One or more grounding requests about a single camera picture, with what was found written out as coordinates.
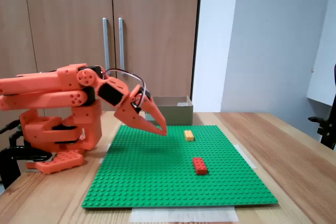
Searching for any red lego block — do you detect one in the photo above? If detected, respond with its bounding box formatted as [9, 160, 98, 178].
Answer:
[193, 157, 209, 176]

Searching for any cardboard box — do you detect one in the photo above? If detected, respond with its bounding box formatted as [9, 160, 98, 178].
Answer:
[143, 95, 194, 126]

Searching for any green lego baseplate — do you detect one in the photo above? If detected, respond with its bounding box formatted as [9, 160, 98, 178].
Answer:
[81, 125, 279, 209]

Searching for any masking tape strip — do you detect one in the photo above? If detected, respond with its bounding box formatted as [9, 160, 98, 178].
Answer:
[237, 144, 258, 170]
[130, 206, 239, 223]
[98, 143, 112, 165]

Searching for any wooden cabinet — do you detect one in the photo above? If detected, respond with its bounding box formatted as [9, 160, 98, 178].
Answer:
[0, 0, 203, 120]

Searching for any black table clamp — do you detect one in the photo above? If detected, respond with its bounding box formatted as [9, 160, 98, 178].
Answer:
[0, 145, 53, 190]

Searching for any black chair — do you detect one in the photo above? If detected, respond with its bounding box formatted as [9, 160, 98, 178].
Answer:
[308, 63, 336, 151]

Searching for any white furniture panel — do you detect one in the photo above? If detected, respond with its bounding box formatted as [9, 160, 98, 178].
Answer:
[306, 0, 336, 107]

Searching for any gripper motor cable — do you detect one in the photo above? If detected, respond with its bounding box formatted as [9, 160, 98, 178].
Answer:
[101, 68, 147, 107]

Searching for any metal cabinet handle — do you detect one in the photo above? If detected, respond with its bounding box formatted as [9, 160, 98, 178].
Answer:
[118, 17, 125, 71]
[102, 17, 110, 71]

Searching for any black cable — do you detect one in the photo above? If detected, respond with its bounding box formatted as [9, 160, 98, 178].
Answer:
[0, 119, 22, 134]

